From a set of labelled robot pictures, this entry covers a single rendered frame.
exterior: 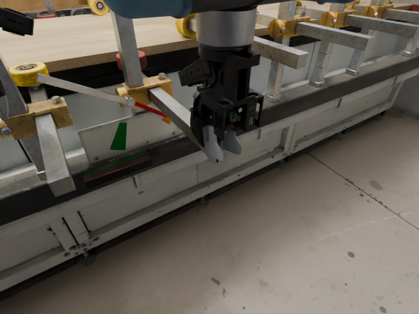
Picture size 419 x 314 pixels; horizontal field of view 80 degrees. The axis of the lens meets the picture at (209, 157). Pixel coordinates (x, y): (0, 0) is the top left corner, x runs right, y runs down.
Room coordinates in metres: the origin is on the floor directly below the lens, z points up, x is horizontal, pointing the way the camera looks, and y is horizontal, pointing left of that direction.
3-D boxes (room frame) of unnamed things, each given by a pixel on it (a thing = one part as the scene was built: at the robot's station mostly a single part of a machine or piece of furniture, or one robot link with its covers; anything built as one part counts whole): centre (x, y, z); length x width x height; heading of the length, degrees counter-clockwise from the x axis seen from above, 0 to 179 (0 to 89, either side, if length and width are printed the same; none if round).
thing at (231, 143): (0.36, -0.04, 0.86); 0.06 x 0.03 x 0.09; 33
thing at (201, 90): (0.35, -0.02, 0.97); 0.09 x 0.08 x 0.12; 33
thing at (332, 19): (1.02, -0.46, 0.95); 0.14 x 0.06 x 0.05; 123
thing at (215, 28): (0.36, -0.02, 1.05); 0.08 x 0.08 x 0.05
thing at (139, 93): (0.62, 0.17, 0.85); 0.14 x 0.06 x 0.05; 123
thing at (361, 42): (0.89, -0.27, 0.95); 0.50 x 0.04 x 0.04; 33
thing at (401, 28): (1.02, -0.48, 0.95); 0.50 x 0.04 x 0.04; 33
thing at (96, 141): (0.56, 0.20, 0.75); 0.26 x 0.01 x 0.10; 123
